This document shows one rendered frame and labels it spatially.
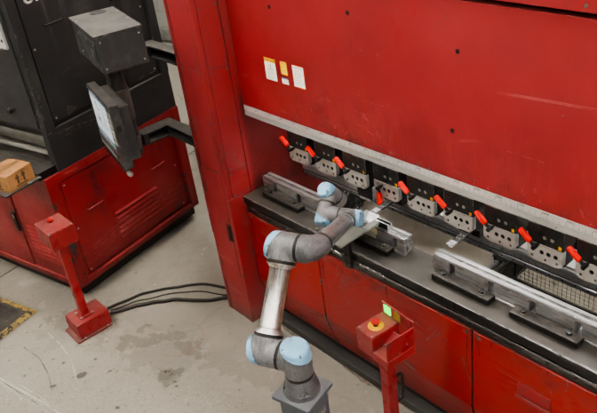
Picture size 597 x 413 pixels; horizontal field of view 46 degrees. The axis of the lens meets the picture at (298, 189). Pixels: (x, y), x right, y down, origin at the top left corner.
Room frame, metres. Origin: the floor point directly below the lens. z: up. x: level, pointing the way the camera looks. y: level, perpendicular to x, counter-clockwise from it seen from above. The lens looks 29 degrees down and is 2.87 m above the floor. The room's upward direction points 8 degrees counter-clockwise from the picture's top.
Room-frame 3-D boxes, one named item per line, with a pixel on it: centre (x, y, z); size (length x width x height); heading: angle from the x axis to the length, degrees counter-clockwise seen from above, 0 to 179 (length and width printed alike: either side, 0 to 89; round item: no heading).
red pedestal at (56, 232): (3.66, 1.46, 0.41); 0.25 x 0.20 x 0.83; 128
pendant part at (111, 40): (3.63, 0.86, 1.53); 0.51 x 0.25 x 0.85; 25
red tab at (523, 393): (2.05, -0.83, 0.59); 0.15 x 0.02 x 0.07; 38
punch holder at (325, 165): (3.13, -0.18, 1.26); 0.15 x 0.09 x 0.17; 38
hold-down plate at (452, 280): (2.44, -0.65, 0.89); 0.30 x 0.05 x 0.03; 38
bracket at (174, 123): (3.81, 0.69, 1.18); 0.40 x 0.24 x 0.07; 38
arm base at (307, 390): (2.09, 0.10, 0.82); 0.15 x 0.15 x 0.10
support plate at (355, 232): (2.86, -0.20, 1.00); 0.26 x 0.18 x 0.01; 128
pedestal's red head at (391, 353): (2.36, -0.28, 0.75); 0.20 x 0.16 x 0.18; 32
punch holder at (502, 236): (2.34, -0.80, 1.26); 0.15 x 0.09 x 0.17; 38
